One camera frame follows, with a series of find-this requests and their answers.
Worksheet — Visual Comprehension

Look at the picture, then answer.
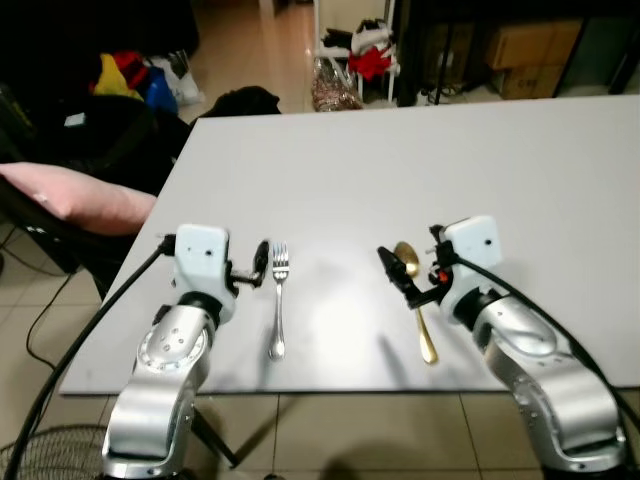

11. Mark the blue bag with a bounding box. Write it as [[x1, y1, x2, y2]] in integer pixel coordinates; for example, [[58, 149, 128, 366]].
[[140, 68, 179, 113]]

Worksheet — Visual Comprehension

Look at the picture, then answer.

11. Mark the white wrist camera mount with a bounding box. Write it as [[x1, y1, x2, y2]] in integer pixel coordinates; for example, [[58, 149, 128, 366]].
[[173, 224, 239, 321], [440, 215, 501, 326]]

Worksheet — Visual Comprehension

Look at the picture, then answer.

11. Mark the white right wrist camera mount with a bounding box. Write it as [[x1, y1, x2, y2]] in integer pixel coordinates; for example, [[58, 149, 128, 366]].
[[440, 215, 501, 326]]

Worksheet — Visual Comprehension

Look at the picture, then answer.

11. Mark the black bag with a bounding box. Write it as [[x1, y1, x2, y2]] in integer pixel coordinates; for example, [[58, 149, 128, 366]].
[[200, 86, 283, 119]]

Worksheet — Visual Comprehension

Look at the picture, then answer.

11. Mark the black shelving unit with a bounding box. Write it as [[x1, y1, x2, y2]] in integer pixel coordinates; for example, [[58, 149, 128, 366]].
[[395, 0, 640, 106]]

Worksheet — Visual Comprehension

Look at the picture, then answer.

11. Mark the white plastic bag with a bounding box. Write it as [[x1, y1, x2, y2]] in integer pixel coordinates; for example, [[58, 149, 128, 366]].
[[150, 50, 204, 106]]

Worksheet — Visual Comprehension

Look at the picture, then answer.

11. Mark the small cardboard box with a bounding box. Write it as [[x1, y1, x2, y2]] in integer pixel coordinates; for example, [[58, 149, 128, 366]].
[[495, 65, 566, 101]]

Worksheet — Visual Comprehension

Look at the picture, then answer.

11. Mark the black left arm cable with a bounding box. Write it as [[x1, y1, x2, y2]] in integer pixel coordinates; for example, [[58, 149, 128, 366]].
[[0, 235, 179, 480]]

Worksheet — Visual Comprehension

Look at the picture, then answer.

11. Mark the black armchair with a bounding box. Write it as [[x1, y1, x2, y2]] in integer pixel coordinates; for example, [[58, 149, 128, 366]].
[[0, 85, 196, 301]]

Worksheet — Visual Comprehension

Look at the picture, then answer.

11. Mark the yellow cloth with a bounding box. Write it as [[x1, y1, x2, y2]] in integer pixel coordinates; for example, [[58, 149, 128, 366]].
[[92, 52, 141, 99]]

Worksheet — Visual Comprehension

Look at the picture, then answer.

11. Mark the white cloth pile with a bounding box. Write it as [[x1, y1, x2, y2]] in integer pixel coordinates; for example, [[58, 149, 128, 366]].
[[320, 18, 396, 56]]

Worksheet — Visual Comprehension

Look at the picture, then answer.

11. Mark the gold spoon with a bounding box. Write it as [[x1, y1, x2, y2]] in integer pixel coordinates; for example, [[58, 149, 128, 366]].
[[392, 241, 440, 365]]

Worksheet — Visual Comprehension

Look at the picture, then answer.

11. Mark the pink cushion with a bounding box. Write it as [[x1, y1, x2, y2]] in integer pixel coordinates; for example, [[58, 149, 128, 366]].
[[0, 162, 159, 236]]

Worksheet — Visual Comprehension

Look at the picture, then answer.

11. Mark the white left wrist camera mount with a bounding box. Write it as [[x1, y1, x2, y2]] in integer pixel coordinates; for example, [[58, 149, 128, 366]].
[[173, 224, 239, 321]]

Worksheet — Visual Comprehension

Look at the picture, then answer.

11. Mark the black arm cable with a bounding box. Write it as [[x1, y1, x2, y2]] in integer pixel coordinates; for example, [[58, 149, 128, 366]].
[[445, 255, 640, 431], [0, 235, 179, 480]]

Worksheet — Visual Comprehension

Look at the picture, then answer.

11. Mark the patterned brown bag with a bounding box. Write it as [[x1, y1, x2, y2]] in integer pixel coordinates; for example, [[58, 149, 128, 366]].
[[310, 58, 363, 113]]

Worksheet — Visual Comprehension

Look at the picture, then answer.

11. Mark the black table leg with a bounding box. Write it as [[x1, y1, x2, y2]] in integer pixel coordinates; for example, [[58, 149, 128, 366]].
[[190, 400, 241, 469]]

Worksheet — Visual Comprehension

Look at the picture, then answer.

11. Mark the red cloth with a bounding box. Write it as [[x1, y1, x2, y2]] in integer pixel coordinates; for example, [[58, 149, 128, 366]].
[[108, 50, 151, 89]]

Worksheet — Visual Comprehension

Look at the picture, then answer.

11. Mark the silver fork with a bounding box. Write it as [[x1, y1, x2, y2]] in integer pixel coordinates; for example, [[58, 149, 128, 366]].
[[268, 243, 291, 361]]

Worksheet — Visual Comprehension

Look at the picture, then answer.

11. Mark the black fan guard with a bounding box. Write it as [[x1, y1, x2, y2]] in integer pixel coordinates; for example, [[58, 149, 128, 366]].
[[0, 425, 111, 480]]

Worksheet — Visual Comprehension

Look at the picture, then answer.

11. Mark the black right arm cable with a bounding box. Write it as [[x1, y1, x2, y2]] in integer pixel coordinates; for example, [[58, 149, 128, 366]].
[[445, 255, 640, 431]]

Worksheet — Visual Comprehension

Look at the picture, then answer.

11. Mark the red garment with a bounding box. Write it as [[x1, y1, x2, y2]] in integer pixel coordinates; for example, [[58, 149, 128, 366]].
[[347, 45, 394, 81]]

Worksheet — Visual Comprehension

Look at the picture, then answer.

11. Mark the large cardboard box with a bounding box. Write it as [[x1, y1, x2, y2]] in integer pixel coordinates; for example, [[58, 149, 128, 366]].
[[485, 20, 583, 71]]

